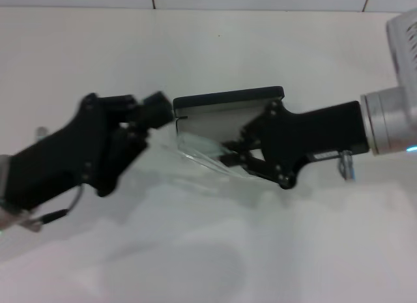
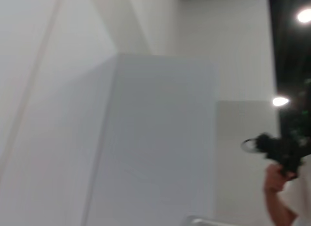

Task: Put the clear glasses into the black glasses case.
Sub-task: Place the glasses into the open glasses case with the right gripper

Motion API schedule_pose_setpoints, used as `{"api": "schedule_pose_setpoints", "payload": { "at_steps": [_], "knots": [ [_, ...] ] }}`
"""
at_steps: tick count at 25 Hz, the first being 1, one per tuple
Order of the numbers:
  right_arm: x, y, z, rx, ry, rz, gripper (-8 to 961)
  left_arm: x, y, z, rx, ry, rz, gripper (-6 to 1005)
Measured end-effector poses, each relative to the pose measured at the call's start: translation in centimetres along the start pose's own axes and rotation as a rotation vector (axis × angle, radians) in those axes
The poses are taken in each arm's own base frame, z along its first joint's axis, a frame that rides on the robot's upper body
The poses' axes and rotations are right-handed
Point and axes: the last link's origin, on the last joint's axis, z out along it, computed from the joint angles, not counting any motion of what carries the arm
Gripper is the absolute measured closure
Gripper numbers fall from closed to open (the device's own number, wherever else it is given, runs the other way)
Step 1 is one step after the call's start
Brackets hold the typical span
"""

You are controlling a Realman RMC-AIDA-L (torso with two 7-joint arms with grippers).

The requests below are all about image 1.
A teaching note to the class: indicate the black glasses case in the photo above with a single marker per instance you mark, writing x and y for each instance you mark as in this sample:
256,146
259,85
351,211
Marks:
221,110

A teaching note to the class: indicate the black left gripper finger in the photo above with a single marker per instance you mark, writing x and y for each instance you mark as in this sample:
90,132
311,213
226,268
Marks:
156,102
161,119

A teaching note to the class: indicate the clear white glasses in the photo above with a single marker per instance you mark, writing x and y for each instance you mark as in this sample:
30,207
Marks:
198,153

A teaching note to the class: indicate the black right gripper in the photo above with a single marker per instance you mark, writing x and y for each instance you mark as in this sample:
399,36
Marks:
312,133

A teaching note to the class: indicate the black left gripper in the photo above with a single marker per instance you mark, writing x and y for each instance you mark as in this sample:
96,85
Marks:
65,159

